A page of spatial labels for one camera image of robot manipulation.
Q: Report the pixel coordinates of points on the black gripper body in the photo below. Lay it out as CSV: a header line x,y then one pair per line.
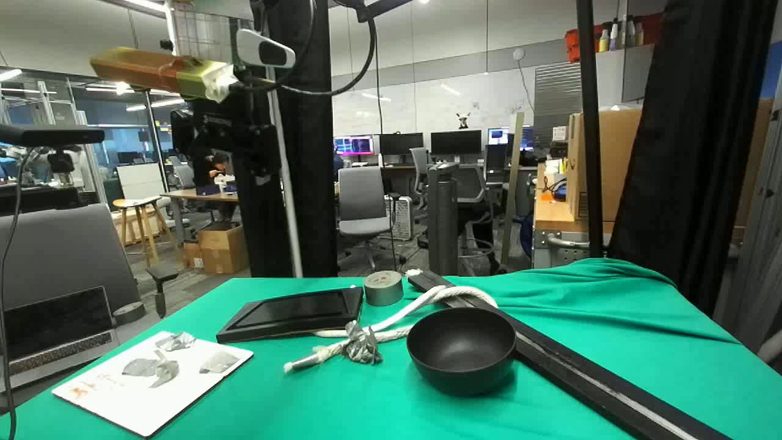
x,y
222,129

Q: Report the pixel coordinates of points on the grey duct tape roll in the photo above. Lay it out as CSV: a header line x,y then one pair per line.
x,y
382,288

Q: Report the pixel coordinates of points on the black bowl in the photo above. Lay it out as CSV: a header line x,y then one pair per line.
x,y
460,349

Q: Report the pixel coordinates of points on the narrow black curtain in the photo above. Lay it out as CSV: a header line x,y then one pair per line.
x,y
307,162

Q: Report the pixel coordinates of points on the small white board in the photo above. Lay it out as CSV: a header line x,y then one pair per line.
x,y
140,182

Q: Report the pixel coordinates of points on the wooden stool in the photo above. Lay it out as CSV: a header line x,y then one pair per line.
x,y
140,205

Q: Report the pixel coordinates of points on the small cardboard box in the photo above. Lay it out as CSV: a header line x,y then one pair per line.
x,y
219,250

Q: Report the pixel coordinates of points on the lit computer monitor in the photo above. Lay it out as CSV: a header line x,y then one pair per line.
x,y
356,148
499,134

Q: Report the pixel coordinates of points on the grey office chair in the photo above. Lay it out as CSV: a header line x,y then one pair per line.
x,y
362,198

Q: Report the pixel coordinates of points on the black horizontal bar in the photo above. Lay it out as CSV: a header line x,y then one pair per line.
x,y
52,134

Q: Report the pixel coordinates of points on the dark computer monitor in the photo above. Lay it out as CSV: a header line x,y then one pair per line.
x,y
401,144
456,143

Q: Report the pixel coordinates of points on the grey padded chair back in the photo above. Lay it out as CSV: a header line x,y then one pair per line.
x,y
65,245

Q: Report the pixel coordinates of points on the black rectangular tray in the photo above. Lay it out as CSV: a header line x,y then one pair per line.
x,y
295,313

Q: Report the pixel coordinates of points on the black laptop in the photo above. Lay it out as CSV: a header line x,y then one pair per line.
x,y
58,320

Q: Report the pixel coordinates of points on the white printed booklet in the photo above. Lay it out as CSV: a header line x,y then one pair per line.
x,y
147,381

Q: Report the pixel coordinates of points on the wooden countertop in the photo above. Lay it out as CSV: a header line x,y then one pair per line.
x,y
554,212

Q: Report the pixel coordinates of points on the thin black pole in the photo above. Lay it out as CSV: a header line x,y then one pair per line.
x,y
589,123

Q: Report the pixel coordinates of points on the large cardboard box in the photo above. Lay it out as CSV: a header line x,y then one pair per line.
x,y
615,162

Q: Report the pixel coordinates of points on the green tablecloth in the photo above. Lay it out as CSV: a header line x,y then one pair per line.
x,y
613,343

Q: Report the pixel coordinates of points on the wide black curtain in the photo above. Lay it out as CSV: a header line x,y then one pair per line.
x,y
693,148

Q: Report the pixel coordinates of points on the black cylinder post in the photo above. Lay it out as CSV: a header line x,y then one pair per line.
x,y
443,220

